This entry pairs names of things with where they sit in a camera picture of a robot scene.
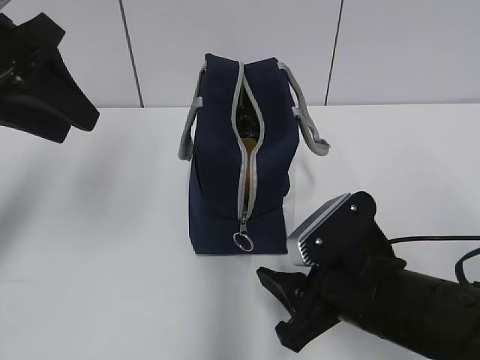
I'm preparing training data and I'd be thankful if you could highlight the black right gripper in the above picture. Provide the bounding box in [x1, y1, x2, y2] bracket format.
[256, 191, 407, 353]

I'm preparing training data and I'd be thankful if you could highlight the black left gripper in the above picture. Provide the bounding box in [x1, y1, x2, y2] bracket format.
[1, 12, 100, 143]

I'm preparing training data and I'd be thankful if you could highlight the navy blue lunch bag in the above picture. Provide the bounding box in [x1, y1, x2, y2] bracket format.
[178, 53, 330, 256]

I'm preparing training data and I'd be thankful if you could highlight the brown bread loaf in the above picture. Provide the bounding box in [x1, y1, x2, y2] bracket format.
[241, 138, 257, 155]

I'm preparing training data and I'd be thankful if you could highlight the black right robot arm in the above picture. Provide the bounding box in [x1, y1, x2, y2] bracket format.
[256, 191, 479, 359]

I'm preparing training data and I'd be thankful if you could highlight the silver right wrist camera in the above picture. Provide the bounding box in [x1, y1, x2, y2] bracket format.
[287, 193, 353, 268]

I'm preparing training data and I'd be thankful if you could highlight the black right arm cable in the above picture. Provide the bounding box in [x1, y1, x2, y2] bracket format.
[388, 235, 480, 286]

